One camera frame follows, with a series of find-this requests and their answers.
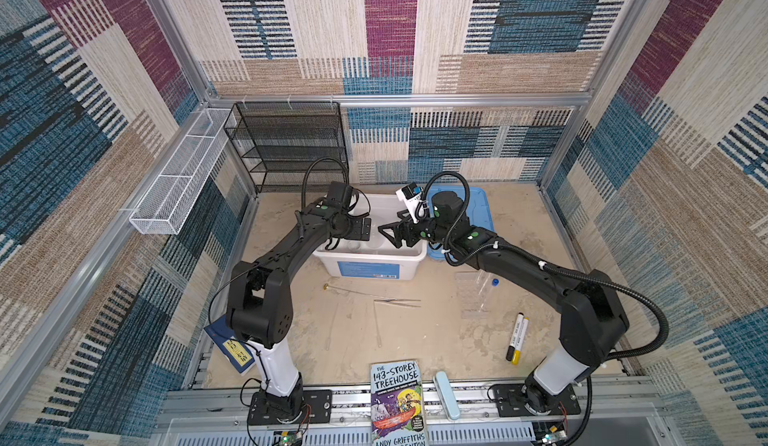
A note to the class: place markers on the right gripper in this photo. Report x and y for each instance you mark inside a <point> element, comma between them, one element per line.
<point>398,234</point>

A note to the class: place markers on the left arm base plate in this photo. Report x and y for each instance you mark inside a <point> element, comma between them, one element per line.
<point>267,409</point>

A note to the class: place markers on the white wire wall basket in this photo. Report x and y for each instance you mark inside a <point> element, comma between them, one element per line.
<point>166,206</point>

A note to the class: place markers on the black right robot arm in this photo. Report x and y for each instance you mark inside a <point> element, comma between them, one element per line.
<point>592,317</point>

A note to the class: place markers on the blue capped test tube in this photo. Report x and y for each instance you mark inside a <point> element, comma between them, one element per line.
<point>489,293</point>

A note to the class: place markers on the treehouse paperback book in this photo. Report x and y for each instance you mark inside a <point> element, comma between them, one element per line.
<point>397,404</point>

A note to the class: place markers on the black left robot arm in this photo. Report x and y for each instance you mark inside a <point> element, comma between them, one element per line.
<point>259,306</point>

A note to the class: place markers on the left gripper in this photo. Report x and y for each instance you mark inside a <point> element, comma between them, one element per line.
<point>356,231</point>

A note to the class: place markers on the long metal spatula rod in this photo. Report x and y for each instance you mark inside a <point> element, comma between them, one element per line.
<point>329,287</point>

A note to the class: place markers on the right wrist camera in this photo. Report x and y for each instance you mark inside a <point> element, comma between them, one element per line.
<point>410,196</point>

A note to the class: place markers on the blue plastic bin lid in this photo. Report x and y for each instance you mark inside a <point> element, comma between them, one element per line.
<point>474,212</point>

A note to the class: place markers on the black capped white marker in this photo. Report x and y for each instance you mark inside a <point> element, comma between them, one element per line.
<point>511,349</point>

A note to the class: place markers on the dark blue notebook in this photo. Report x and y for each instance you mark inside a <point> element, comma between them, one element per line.
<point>239,355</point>

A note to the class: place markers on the black mesh shelf rack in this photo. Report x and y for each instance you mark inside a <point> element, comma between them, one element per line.
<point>278,141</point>

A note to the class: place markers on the metal tweezers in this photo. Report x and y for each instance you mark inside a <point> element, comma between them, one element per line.
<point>408,303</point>

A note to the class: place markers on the white plastic storage bin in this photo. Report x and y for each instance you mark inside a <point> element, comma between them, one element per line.
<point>375,258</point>

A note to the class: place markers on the light blue case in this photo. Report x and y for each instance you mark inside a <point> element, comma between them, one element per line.
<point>446,396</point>

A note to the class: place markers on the clear test tube rack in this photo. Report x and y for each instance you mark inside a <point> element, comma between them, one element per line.
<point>472,290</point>

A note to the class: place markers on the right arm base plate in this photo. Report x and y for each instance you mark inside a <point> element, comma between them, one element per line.
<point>522,400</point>

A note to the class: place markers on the yellow capped white marker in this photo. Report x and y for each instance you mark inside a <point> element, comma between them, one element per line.
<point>520,343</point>

